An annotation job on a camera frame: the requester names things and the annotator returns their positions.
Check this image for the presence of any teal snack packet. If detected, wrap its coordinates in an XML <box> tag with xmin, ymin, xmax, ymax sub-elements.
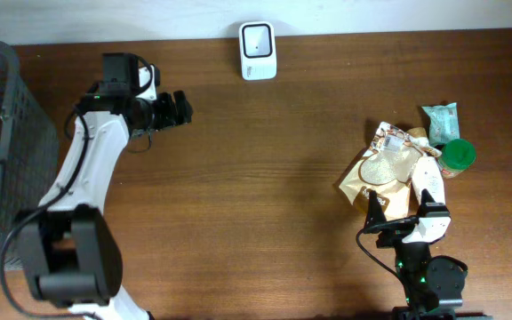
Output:
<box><xmin>422</xmin><ymin>102</ymin><xmax>460</xmax><ymax>147</ymax></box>

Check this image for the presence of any tan bread bag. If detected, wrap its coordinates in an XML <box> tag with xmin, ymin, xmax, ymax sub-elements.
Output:
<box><xmin>339</xmin><ymin>122</ymin><xmax>422</xmax><ymax>220</ymax></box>

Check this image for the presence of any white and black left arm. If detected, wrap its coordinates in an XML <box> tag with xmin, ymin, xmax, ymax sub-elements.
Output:
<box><xmin>4</xmin><ymin>52</ymin><xmax>193</xmax><ymax>319</ymax></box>

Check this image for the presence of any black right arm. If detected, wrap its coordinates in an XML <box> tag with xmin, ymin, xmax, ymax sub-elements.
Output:
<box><xmin>356</xmin><ymin>189</ymin><xmax>468</xmax><ymax>319</ymax></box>

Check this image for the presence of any grey plastic mesh basket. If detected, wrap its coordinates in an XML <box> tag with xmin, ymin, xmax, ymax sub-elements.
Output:
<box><xmin>0</xmin><ymin>41</ymin><xmax>59</xmax><ymax>251</ymax></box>

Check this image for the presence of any white cream tube gold cap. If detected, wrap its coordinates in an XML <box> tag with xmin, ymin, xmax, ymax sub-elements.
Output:
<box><xmin>407</xmin><ymin>127</ymin><xmax>445</xmax><ymax>204</ymax></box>

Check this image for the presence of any green lid jar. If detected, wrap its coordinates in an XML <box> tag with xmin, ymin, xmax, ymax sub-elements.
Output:
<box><xmin>437</xmin><ymin>139</ymin><xmax>476</xmax><ymax>179</ymax></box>

